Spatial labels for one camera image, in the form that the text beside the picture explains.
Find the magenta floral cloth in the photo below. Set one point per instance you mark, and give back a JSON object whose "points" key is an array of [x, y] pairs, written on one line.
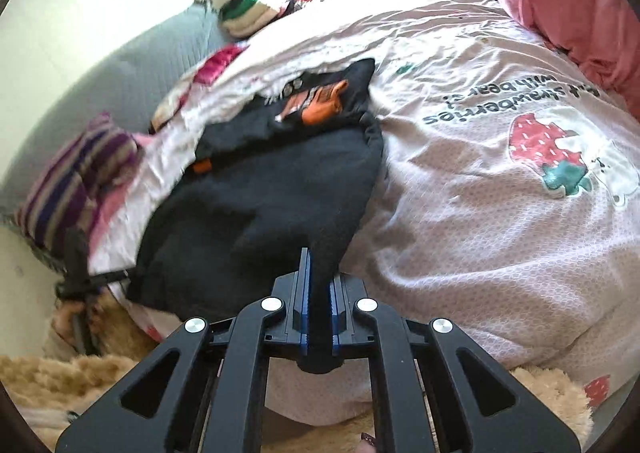
{"points": [[220, 63]]}

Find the black sweater with orange cuffs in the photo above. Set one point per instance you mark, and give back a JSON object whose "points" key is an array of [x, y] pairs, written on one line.
{"points": [[260, 213]]}

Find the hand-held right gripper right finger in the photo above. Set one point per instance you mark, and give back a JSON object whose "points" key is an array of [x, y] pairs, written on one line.
{"points": [[334, 305]]}

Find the beige fluffy blanket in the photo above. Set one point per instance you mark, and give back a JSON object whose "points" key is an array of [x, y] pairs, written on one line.
{"points": [[125, 373]]}

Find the grey quilted headboard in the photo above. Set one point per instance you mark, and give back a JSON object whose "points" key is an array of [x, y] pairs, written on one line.
{"points": [[100, 73]]}

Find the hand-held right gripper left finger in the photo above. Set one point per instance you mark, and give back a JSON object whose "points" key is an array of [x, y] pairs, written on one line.
{"points": [[305, 283]]}

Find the purple striped pillow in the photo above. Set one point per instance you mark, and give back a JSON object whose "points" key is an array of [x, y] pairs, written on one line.
{"points": [[75, 173]]}

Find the pink printed quilt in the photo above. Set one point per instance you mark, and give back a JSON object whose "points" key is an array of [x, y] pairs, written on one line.
{"points": [[475, 213]]}

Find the person's left hand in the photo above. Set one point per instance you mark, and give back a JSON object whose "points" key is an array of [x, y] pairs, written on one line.
{"points": [[67, 318]]}

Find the person's right hand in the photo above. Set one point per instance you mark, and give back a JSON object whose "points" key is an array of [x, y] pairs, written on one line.
{"points": [[365, 444]]}

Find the stack of folded clothes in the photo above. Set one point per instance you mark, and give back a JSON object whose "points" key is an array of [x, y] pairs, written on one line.
{"points": [[255, 8]]}

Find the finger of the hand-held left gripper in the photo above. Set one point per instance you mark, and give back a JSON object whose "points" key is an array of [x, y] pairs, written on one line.
{"points": [[107, 277]]}

